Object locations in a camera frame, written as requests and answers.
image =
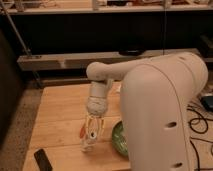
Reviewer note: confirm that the wooden shelf unit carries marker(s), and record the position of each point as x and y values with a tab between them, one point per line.
54	40

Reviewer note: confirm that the green glass bowl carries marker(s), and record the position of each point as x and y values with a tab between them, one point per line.
118	139

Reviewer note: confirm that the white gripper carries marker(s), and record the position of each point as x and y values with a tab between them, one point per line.
96	107

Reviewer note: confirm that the dark device on table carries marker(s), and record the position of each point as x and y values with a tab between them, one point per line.
207	102

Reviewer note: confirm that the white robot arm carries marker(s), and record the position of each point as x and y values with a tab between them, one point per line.
154	96

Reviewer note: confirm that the black phone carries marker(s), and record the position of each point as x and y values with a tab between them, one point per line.
42	160

